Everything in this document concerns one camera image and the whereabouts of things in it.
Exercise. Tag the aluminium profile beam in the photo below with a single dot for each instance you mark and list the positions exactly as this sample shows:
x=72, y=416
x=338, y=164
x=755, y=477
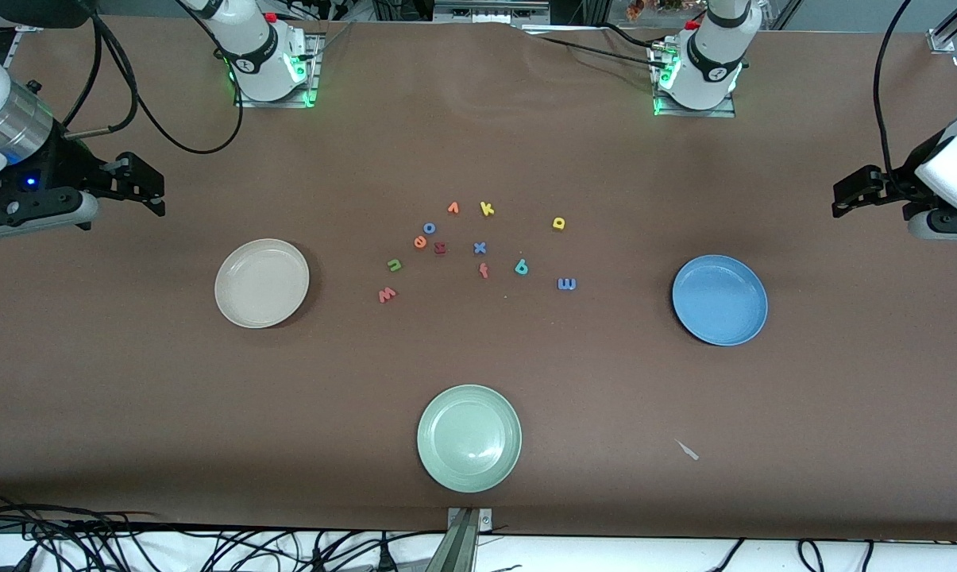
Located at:
x=458, y=548

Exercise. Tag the beige round plate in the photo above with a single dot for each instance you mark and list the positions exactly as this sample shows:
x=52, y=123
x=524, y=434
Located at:
x=261, y=284

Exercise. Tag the teal foam letter p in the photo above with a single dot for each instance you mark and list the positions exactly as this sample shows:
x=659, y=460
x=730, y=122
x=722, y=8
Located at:
x=517, y=264

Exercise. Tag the grey power strip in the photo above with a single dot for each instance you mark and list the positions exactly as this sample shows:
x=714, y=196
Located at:
x=486, y=12

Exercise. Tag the red foam letter w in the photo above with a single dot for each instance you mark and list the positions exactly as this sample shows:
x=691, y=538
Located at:
x=387, y=295

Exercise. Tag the blue foam letter m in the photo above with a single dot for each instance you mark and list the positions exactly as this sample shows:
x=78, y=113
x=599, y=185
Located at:
x=567, y=284

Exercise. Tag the orange dried decoration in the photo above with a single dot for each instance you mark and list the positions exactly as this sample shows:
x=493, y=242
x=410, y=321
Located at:
x=635, y=9

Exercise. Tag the brown table cover sheet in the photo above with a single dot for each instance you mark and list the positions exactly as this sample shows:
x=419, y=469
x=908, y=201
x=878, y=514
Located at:
x=129, y=397

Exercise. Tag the green round plate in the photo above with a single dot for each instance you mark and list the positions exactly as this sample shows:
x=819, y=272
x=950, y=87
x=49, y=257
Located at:
x=469, y=438

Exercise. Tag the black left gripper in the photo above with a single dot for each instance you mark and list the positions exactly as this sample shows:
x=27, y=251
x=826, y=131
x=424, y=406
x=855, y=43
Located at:
x=901, y=186

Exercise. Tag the blue round plate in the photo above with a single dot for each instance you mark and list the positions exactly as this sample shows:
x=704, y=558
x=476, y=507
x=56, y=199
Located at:
x=719, y=300

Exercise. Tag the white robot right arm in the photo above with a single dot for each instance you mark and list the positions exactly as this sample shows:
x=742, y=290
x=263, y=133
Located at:
x=256, y=56

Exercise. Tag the small white tape scrap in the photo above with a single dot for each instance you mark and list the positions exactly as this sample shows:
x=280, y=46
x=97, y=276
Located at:
x=688, y=450

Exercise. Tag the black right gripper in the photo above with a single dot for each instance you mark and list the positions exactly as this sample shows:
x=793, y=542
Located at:
x=63, y=168

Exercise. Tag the aluminium frame corner bracket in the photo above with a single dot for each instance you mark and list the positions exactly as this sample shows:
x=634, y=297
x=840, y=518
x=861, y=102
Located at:
x=19, y=36
x=943, y=38

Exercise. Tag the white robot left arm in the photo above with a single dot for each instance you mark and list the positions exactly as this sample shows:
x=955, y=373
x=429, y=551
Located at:
x=712, y=63

